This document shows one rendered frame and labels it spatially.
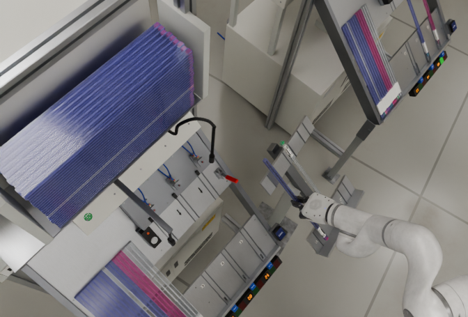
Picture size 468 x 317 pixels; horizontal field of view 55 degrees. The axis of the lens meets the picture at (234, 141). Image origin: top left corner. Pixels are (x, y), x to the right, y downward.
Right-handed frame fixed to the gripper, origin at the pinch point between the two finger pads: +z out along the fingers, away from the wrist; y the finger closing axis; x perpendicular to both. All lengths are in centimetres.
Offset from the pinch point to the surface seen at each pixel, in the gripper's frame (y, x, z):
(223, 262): 32.9, 2.5, 15.9
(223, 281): 38.3, 8.3, 15.3
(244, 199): 10.2, -8.4, 15.3
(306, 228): -23, 84, 45
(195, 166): 17.1, -37.8, 16.0
